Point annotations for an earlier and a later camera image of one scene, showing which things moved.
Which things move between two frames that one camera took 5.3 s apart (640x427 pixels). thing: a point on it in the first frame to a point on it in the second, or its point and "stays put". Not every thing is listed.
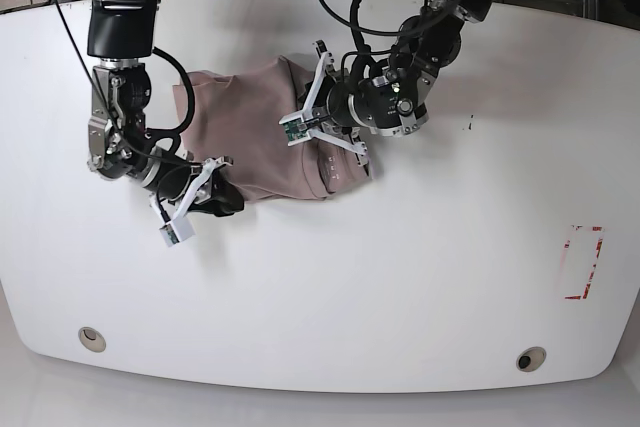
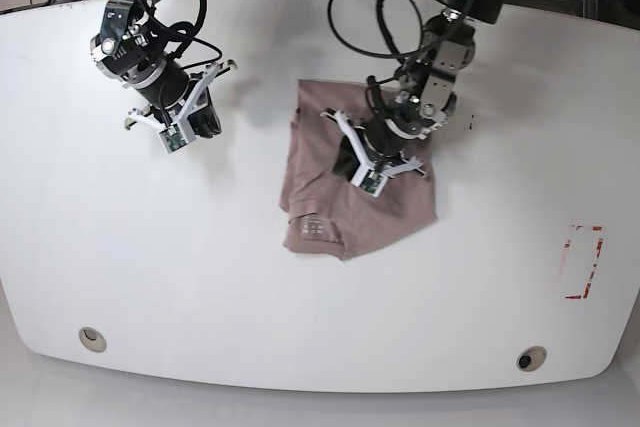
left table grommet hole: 92,339 stays put
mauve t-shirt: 239,121 to 327,214
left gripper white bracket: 225,199 to 177,133
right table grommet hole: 531,359 stays put
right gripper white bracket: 324,60 to 369,177
